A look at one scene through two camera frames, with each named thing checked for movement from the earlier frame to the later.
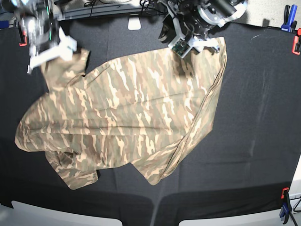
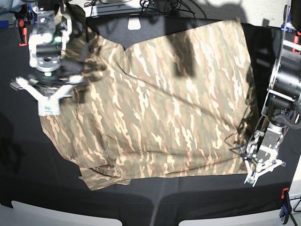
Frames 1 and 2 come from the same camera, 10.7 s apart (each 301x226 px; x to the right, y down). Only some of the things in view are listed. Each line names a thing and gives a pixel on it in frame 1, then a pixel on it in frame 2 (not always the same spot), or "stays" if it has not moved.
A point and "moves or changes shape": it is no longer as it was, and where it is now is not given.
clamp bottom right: [286, 207] stays
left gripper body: [42, 33] -> [49, 79]
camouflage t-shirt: [153, 112] moves or changes shape
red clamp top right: [296, 48] stays
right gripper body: [195, 24] -> [263, 155]
